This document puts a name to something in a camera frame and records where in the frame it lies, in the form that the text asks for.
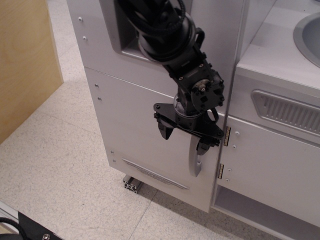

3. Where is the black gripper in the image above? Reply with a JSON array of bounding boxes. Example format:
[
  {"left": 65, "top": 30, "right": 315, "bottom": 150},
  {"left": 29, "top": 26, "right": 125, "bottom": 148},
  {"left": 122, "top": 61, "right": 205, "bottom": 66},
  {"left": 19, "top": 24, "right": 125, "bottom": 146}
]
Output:
[{"left": 153, "top": 103, "right": 224, "bottom": 156}]

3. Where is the grey fridge door handle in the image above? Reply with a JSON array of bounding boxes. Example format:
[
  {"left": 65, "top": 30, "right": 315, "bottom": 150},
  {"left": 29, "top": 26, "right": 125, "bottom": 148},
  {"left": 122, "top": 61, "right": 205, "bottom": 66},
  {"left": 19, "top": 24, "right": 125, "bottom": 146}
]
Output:
[{"left": 188, "top": 135, "right": 202, "bottom": 177}]

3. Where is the white low fridge door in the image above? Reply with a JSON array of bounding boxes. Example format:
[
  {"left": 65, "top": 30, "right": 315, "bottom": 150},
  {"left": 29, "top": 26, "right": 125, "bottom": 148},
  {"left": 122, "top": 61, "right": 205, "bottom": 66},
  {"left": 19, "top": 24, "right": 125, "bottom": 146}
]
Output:
[{"left": 85, "top": 68, "right": 219, "bottom": 212}]

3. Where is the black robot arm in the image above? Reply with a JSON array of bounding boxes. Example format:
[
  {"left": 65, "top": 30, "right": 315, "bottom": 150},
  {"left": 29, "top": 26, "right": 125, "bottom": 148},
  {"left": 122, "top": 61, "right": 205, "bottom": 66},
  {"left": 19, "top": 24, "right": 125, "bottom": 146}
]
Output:
[{"left": 118, "top": 0, "right": 225, "bottom": 156}]

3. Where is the white toy fridge cabinet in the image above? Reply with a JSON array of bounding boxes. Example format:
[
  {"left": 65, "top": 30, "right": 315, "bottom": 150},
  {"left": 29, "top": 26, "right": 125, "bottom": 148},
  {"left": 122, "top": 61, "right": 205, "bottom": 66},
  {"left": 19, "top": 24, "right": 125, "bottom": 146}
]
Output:
[{"left": 67, "top": 0, "right": 274, "bottom": 118}]

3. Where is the upper brass hinge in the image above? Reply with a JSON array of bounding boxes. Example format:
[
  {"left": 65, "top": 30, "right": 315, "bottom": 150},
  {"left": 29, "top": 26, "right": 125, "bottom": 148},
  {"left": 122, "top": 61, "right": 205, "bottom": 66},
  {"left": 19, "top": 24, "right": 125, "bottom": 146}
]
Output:
[{"left": 223, "top": 126, "right": 231, "bottom": 147}]

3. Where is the brass hinge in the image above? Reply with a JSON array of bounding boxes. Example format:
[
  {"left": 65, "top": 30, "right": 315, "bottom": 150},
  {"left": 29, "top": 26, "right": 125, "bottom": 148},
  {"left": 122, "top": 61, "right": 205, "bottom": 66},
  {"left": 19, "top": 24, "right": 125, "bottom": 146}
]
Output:
[
  {"left": 217, "top": 163, "right": 224, "bottom": 179},
  {"left": 223, "top": 126, "right": 231, "bottom": 147}
]

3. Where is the lower brass hinge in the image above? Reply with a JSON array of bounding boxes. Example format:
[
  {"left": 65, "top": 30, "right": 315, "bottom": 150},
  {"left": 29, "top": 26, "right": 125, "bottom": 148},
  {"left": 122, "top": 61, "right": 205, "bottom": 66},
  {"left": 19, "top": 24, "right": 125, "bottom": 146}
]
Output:
[{"left": 217, "top": 163, "right": 224, "bottom": 179}]

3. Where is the aluminium extrusion foot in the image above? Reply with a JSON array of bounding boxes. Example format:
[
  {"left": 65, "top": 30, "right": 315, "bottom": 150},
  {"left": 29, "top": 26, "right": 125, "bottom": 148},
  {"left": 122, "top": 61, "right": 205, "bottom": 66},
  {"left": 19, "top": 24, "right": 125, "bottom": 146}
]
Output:
[{"left": 122, "top": 174, "right": 144, "bottom": 194}]

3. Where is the white toy kitchen counter unit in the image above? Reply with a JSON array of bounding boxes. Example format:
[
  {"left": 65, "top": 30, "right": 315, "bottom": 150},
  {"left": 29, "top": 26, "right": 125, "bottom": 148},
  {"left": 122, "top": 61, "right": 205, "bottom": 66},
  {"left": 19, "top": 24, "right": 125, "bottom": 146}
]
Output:
[{"left": 213, "top": 0, "right": 320, "bottom": 240}]

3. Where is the white right cabinet door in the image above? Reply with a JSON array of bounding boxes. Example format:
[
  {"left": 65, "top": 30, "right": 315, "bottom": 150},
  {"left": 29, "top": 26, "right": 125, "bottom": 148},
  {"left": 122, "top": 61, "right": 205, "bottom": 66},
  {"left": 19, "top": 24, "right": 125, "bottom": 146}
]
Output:
[{"left": 217, "top": 117, "right": 320, "bottom": 226}]

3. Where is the grey vent panel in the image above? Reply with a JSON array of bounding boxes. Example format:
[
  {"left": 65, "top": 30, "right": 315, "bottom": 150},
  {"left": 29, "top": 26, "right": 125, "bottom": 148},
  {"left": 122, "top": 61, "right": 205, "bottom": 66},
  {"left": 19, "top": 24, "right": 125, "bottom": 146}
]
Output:
[{"left": 251, "top": 89, "right": 320, "bottom": 136}]

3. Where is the grey ice dispenser recess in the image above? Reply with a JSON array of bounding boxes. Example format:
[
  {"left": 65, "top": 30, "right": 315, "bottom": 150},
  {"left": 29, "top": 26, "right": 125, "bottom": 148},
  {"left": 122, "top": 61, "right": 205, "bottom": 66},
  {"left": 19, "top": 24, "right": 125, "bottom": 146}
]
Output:
[{"left": 99, "top": 0, "right": 196, "bottom": 65}]

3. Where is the grey toy sink basin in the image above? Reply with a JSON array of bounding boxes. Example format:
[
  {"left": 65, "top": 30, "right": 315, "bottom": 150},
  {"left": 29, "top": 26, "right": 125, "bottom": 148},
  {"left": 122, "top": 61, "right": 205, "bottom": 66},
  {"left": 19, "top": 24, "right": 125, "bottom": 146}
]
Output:
[{"left": 293, "top": 12, "right": 320, "bottom": 68}]

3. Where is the plywood panel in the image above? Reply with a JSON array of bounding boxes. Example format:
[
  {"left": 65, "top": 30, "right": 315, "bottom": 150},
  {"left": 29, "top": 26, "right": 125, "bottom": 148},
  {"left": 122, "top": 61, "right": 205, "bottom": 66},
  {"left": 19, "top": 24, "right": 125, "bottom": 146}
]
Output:
[{"left": 0, "top": 0, "right": 63, "bottom": 142}]

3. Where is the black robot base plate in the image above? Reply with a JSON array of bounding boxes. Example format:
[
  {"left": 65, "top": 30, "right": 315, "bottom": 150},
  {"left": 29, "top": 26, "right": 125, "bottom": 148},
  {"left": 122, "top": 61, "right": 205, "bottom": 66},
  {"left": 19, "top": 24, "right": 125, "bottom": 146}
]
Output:
[{"left": 18, "top": 212, "right": 63, "bottom": 240}]

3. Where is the black cable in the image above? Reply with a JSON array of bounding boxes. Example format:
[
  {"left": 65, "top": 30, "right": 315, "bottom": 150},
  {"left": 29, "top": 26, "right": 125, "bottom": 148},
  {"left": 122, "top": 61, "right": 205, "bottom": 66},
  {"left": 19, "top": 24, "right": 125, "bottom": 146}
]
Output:
[{"left": 0, "top": 216, "right": 28, "bottom": 240}]

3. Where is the aluminium rail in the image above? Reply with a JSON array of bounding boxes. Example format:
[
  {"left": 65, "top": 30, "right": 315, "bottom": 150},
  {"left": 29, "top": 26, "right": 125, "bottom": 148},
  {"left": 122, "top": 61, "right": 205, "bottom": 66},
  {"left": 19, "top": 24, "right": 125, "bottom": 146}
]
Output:
[{"left": 0, "top": 201, "right": 19, "bottom": 234}]

